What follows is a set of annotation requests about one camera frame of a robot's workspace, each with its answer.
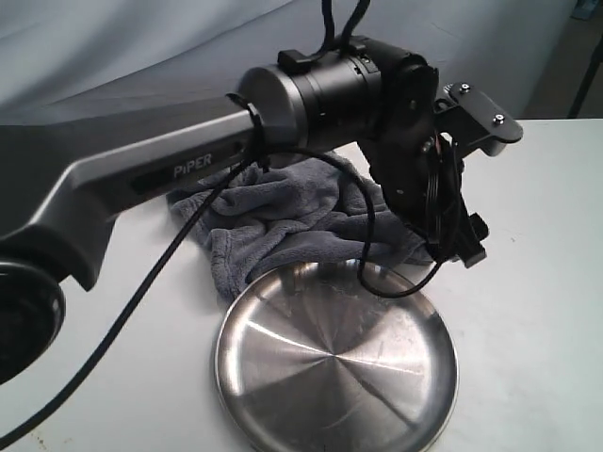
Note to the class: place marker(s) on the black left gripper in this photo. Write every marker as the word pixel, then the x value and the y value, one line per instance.
pixel 421 184

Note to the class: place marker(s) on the grey blue fleece towel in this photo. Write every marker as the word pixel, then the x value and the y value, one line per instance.
pixel 306 212

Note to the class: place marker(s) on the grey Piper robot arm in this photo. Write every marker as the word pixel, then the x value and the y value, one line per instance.
pixel 64 183

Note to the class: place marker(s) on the round stainless steel plate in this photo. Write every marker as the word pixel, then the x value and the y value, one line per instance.
pixel 307 360

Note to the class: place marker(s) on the grey fabric backdrop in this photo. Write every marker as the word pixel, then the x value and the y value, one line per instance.
pixel 67 60

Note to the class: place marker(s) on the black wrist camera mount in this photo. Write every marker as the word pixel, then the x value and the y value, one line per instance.
pixel 474 121

